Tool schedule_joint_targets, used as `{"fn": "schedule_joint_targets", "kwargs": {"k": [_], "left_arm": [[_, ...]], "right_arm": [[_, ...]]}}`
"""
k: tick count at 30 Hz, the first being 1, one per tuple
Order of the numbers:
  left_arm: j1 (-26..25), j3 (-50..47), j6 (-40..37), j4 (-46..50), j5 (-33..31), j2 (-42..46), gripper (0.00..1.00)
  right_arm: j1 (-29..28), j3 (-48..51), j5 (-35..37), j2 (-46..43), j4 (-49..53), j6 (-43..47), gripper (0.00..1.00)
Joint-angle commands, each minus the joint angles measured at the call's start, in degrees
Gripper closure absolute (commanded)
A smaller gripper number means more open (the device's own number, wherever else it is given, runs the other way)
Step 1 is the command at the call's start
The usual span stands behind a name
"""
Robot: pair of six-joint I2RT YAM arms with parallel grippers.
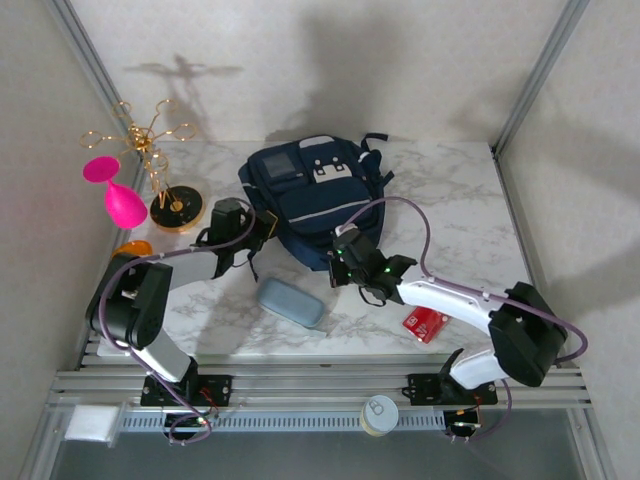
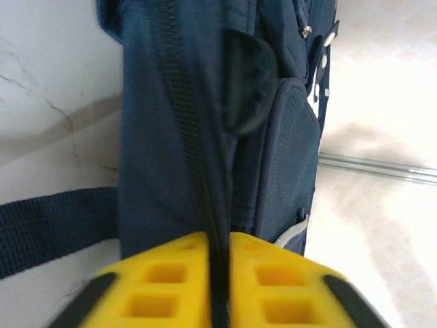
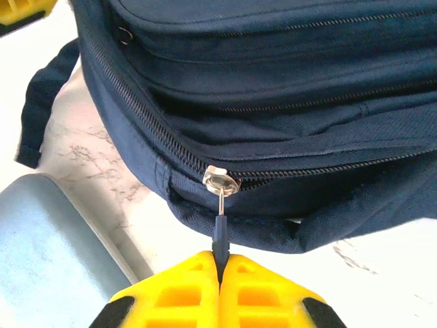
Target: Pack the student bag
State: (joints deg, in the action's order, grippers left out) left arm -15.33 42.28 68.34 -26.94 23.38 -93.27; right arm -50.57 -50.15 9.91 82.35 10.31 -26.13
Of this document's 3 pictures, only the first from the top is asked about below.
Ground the navy blue backpack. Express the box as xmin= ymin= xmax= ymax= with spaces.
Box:
xmin=237 ymin=132 xmax=396 ymax=282

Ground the red card packet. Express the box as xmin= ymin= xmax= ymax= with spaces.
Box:
xmin=402 ymin=305 xmax=453 ymax=345

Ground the light blue glasses case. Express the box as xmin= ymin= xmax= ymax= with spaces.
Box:
xmin=257 ymin=277 xmax=326 ymax=330

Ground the orange plastic dish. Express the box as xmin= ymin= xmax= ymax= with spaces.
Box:
xmin=110 ymin=240 xmax=153 ymax=261

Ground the pink plastic goblet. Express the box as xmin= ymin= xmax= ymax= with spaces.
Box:
xmin=81 ymin=155 xmax=149 ymax=231

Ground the tin can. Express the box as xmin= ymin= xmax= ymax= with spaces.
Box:
xmin=360 ymin=394 xmax=400 ymax=437

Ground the black controller board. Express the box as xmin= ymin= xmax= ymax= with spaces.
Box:
xmin=443 ymin=408 xmax=485 ymax=440
xmin=163 ymin=412 xmax=215 ymax=445

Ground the white foam block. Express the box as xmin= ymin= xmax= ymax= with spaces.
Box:
xmin=63 ymin=405 xmax=121 ymax=444

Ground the gold wire glass rack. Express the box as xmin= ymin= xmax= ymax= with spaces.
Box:
xmin=79 ymin=98 xmax=206 ymax=232

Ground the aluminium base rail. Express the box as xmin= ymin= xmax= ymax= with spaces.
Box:
xmin=44 ymin=367 xmax=596 ymax=414

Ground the grey slotted cable duct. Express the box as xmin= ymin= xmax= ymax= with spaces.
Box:
xmin=119 ymin=409 xmax=446 ymax=434

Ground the aluminium frame post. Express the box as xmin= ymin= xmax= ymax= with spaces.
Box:
xmin=489 ymin=0 xmax=592 ymax=156
xmin=42 ymin=0 xmax=151 ymax=176

